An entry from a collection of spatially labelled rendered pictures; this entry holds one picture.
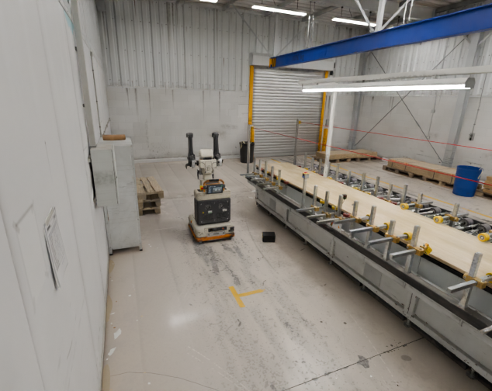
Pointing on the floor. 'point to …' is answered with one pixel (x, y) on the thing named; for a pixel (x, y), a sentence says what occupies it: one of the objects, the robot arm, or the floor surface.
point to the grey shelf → (133, 237)
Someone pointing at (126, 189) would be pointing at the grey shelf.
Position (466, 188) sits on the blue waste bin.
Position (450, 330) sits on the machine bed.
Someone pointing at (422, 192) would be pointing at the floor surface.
